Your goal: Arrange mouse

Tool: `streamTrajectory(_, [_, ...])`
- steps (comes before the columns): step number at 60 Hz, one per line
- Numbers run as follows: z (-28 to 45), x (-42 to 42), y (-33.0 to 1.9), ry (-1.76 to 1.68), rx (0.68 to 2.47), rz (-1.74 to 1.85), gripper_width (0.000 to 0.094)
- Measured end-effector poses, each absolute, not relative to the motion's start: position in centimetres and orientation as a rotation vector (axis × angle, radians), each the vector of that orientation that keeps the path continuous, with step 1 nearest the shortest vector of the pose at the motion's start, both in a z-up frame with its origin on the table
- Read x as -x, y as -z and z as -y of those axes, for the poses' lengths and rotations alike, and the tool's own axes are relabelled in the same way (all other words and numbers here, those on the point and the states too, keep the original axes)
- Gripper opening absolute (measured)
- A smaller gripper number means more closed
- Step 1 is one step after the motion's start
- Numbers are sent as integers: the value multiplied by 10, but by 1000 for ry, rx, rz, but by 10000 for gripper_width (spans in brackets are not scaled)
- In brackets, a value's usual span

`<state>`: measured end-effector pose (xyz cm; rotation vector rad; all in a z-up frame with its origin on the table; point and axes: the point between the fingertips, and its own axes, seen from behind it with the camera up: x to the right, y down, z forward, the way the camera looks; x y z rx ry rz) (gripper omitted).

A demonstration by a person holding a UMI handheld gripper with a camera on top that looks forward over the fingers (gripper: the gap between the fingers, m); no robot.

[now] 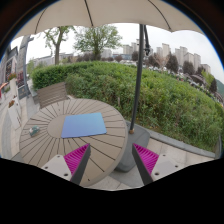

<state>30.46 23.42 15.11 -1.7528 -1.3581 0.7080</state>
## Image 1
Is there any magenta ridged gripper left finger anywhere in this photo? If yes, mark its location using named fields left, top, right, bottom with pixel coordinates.
left=41, top=143, right=92, bottom=186

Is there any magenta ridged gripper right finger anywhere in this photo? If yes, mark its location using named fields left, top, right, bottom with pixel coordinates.
left=131, top=143, right=186, bottom=186

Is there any blue mouse pad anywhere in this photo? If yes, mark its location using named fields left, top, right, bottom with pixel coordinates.
left=61, top=112, right=107, bottom=138

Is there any grey umbrella base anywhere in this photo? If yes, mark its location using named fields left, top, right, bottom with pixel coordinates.
left=115, top=124, right=150, bottom=172

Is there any round slatted wooden table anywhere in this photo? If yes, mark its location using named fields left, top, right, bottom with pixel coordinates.
left=19, top=99, right=128, bottom=187

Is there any green hedge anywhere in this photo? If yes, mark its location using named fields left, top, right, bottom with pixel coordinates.
left=31, top=61, right=224, bottom=151

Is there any slatted wooden chair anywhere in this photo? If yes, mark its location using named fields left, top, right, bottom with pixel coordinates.
left=37, top=82, right=68, bottom=108

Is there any right tree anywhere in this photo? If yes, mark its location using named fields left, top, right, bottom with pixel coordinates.
left=74, top=25, right=122, bottom=60

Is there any tree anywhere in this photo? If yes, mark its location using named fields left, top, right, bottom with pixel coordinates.
left=74, top=25, right=122, bottom=60
left=44, top=26, right=74, bottom=65

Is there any left tree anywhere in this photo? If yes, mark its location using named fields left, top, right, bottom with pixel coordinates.
left=44, top=26, right=74, bottom=65

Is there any dark umbrella pole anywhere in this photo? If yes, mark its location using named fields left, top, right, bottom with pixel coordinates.
left=129, top=24, right=144, bottom=134

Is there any beige patio umbrella canopy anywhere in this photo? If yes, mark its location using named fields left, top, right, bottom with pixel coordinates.
left=15, top=0, right=203, bottom=38

